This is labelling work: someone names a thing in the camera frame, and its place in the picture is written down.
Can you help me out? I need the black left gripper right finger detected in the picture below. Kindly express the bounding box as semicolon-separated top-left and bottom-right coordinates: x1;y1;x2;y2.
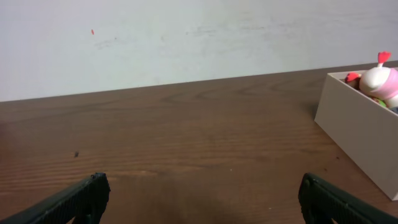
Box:
298;173;397;224

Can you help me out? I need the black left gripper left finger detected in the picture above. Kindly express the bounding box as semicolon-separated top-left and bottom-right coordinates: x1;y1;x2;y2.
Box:
1;172;111;224

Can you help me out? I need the green numbered ball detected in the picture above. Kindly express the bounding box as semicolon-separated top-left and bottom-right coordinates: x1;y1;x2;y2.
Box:
371;97;387;108

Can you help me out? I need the pink white plush toy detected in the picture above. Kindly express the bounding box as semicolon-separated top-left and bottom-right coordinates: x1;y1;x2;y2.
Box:
344;51;397;109

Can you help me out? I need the yellow grey toy truck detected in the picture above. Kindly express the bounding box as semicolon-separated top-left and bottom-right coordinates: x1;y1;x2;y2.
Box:
390;107;398;114

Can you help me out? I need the white cardboard box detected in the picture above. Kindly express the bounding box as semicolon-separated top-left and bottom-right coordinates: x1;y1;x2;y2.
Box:
315;72;397;200

